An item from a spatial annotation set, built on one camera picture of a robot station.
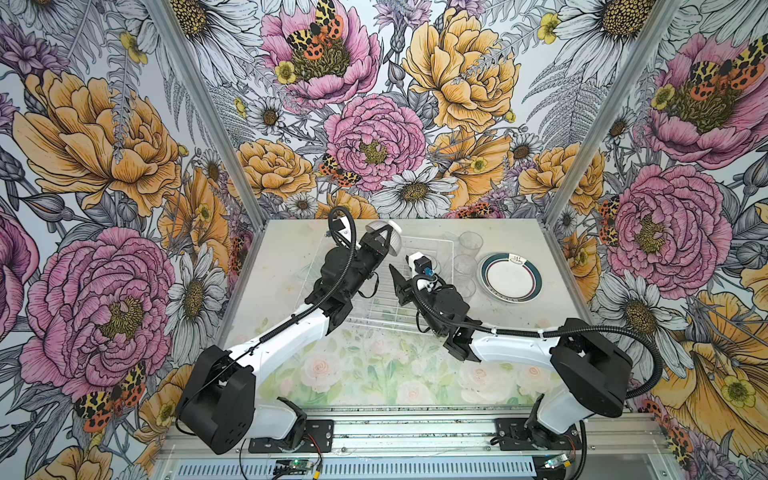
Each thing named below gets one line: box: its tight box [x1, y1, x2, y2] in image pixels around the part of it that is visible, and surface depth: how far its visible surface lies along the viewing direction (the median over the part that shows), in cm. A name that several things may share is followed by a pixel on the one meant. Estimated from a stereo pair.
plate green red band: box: [477, 252, 543, 304], surface depth 104 cm
